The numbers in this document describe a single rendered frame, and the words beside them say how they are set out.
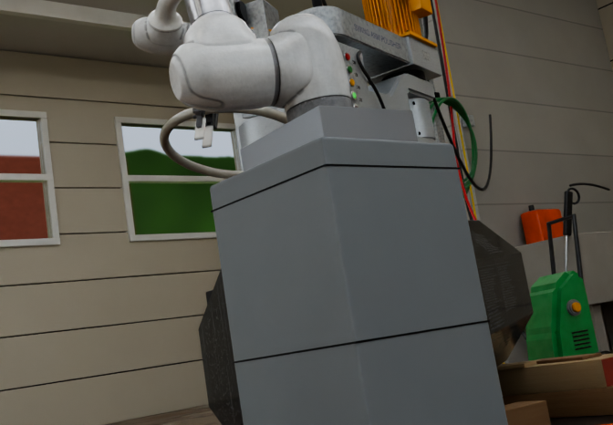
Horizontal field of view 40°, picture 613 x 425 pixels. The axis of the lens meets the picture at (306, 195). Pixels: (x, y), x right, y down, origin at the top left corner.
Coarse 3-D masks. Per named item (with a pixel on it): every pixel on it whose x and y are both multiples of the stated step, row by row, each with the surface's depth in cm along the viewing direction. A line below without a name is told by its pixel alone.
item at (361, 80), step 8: (352, 48) 330; (352, 56) 329; (360, 56) 335; (360, 72) 331; (360, 80) 330; (360, 88) 328; (368, 88) 333; (360, 96) 327; (368, 96) 332; (360, 104) 325; (368, 104) 330
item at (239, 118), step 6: (270, 108) 388; (276, 108) 388; (234, 114) 395; (240, 114) 394; (246, 114) 391; (234, 120) 395; (240, 120) 394; (246, 120) 393; (240, 144) 392; (240, 156) 392
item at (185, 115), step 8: (184, 112) 254; (192, 112) 252; (208, 112) 251; (216, 112) 251; (224, 112) 251; (232, 112) 251; (240, 112) 251; (248, 112) 251; (256, 112) 251; (264, 112) 251; (272, 112) 252; (280, 112) 254; (168, 120) 259; (176, 120) 256; (184, 120) 256; (280, 120) 255; (168, 128) 260; (160, 136) 266; (168, 136) 265; (168, 144) 271; (168, 152) 275; (176, 152) 279; (176, 160) 280; (184, 160) 282; (192, 168) 286; (200, 168) 287; (208, 168) 289; (216, 176) 291; (224, 176) 291; (232, 176) 291
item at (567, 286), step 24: (576, 216) 438; (552, 240) 454; (576, 240) 435; (552, 264) 450; (552, 288) 426; (576, 288) 425; (552, 312) 419; (576, 312) 419; (528, 336) 433; (552, 336) 416; (576, 336) 418
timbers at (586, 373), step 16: (512, 368) 328; (528, 368) 322; (544, 368) 317; (560, 368) 312; (576, 368) 307; (592, 368) 302; (608, 368) 301; (512, 384) 328; (528, 384) 322; (544, 384) 317; (560, 384) 312; (576, 384) 307; (592, 384) 302; (608, 384) 299
